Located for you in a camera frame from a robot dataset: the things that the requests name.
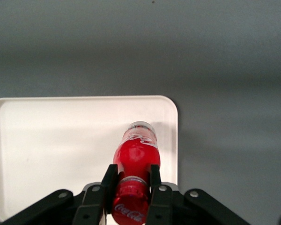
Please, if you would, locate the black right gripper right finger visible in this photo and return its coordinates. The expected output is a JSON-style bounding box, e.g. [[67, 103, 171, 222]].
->
[[144, 164, 250, 225]]

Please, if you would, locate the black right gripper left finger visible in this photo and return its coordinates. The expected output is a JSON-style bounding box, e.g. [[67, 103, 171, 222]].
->
[[0, 164, 119, 225]]

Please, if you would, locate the white plastic tray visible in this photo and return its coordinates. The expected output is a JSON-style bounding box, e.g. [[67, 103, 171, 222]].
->
[[0, 95, 179, 223]]

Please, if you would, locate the red coke bottle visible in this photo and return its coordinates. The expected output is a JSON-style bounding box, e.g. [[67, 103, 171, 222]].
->
[[111, 120, 160, 225]]

